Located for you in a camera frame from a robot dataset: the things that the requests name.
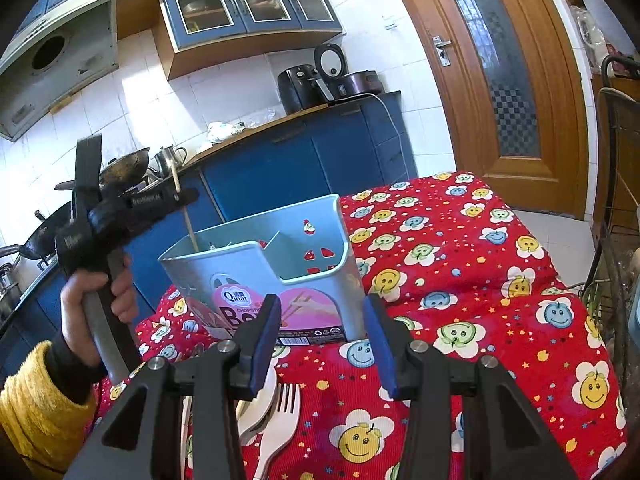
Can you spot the red smiley flower tablecloth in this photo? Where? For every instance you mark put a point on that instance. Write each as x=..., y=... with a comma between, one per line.
x=449, y=259

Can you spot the steel kettle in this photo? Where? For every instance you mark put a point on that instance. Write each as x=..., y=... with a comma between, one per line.
x=168, y=159

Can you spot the beige plastic spoon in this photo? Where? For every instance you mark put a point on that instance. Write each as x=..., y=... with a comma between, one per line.
x=254, y=411

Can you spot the black metal rack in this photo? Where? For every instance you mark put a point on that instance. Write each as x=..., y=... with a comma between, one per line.
x=613, y=276

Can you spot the range hood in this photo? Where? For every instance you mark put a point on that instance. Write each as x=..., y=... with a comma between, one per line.
x=53, y=57

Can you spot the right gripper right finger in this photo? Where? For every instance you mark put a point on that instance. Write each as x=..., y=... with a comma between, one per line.
x=504, y=436

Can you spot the wooden chopstick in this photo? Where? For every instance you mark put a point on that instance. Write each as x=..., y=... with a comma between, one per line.
x=184, y=207

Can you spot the blue kitchen base cabinets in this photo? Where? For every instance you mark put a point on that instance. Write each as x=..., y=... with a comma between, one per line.
x=343, y=149

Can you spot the blue glass wall cabinet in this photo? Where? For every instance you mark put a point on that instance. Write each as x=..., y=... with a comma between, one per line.
x=195, y=34

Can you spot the black wok on stove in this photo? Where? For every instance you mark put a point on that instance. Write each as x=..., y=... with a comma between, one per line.
x=121, y=174

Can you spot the beige plastic fork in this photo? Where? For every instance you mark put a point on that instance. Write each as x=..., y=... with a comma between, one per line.
x=281, y=426

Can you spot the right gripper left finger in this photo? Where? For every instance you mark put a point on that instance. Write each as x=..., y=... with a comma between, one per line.
x=139, y=437

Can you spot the light blue utensil box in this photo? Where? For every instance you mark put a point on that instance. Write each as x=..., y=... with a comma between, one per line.
x=301, y=253

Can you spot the wooden door with glass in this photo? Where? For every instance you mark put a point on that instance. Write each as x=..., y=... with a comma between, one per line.
x=512, y=96

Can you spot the person's left hand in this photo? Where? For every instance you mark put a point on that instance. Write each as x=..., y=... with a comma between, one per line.
x=75, y=329

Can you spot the crumpled cloth on counter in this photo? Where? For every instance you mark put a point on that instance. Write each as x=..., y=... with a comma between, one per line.
x=218, y=132

